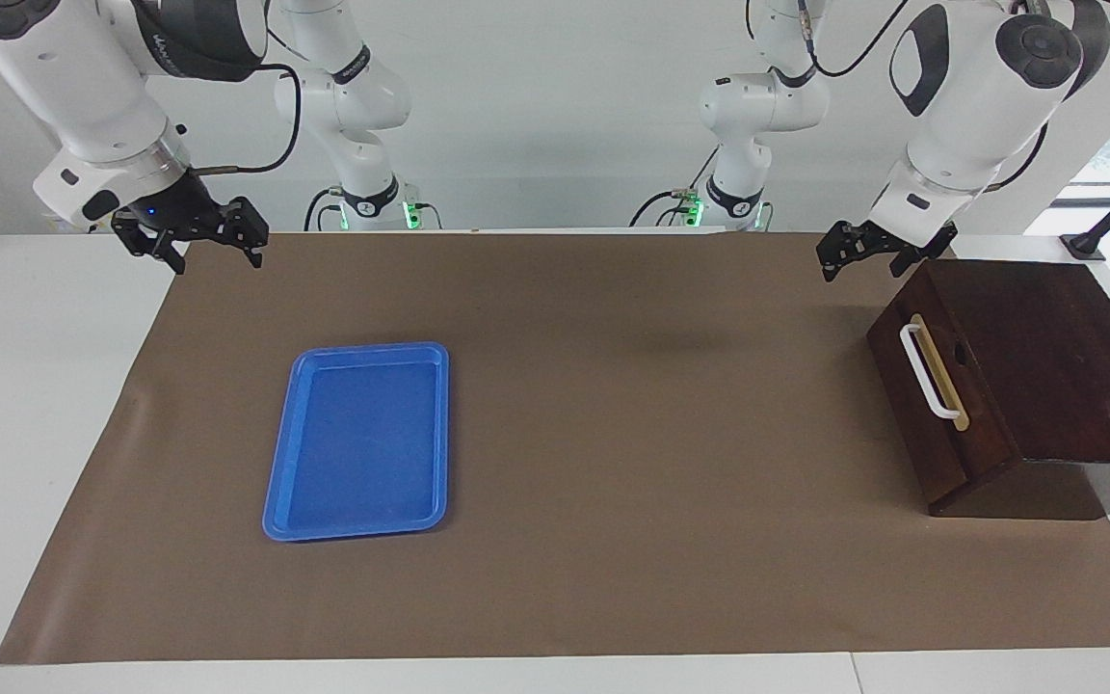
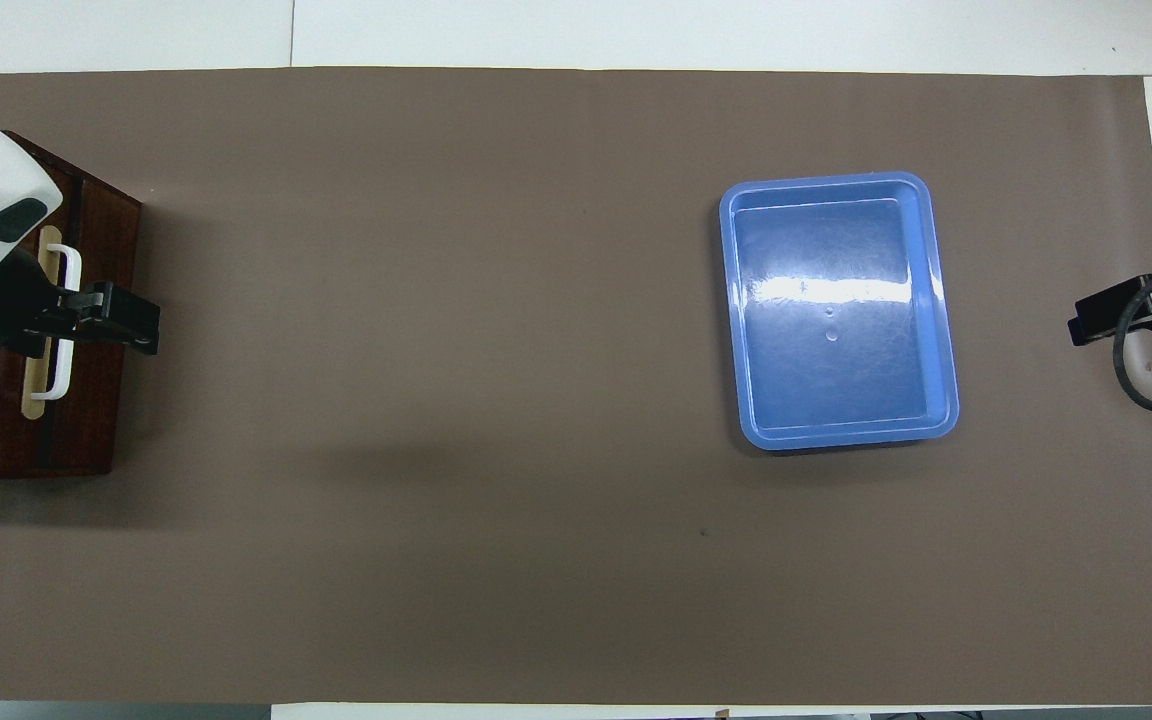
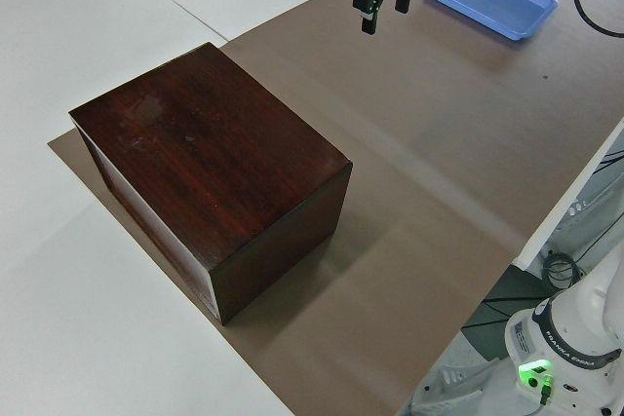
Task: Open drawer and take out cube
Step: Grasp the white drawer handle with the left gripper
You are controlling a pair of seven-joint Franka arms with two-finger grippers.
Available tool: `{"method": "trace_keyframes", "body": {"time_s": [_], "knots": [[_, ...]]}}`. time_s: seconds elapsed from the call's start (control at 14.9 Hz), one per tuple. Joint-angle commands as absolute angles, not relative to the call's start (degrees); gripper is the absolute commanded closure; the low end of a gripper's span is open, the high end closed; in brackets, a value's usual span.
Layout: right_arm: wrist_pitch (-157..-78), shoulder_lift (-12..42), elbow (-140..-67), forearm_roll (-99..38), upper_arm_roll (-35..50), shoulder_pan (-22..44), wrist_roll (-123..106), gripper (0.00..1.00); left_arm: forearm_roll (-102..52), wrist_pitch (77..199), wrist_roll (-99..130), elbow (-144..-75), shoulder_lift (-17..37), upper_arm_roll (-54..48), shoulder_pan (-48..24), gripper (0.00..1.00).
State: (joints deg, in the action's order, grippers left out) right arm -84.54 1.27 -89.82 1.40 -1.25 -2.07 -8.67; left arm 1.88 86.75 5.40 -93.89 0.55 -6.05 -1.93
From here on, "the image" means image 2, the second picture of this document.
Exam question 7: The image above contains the brown table mat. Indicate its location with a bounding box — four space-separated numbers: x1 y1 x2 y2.
0 67 1152 706

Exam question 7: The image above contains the blue plastic tray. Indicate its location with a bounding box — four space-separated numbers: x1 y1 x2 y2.
718 171 961 451

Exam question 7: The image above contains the white drawer handle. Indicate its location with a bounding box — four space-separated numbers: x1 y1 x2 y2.
31 243 83 402

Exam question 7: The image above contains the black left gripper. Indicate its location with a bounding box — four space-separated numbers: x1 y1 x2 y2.
0 262 161 357

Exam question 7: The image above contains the dark brown wooden cabinet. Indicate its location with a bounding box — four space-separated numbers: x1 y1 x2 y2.
0 130 143 482

